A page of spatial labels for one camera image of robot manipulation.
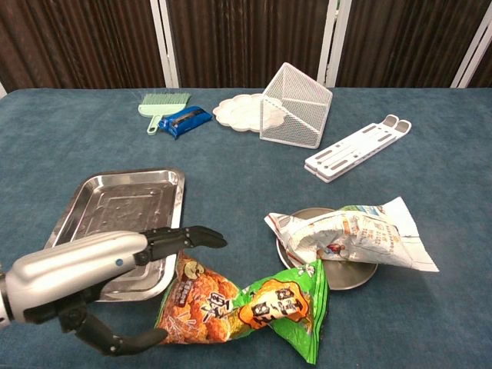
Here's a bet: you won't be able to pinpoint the left silver and black robot hand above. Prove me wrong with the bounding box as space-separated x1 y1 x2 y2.
5 225 228 357

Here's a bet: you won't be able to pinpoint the green and orange snack bag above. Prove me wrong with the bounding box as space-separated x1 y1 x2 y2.
154 251 330 365

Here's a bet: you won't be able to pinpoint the blue cookie pack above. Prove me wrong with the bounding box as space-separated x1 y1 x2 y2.
158 105 214 141

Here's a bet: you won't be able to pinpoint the round stainless steel plate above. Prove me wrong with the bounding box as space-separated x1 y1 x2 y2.
275 207 380 291

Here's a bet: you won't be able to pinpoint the white flower-shaped plate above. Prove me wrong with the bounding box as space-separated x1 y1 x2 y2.
212 92 288 135

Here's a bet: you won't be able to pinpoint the green hand brush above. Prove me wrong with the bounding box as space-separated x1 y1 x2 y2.
137 91 192 135

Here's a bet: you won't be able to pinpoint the white wire mesh rack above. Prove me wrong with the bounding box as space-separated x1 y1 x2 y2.
259 61 334 150

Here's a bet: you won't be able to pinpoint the rectangular stainless steel tray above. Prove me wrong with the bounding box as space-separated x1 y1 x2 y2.
44 167 186 304

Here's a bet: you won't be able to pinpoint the blue felt table mat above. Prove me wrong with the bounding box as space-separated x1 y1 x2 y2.
0 87 492 369

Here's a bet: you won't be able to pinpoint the white crinkled snack bag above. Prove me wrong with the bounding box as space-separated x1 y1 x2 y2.
264 196 440 273

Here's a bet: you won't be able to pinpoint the white folding plastic stand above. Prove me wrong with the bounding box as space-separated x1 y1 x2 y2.
304 114 413 184

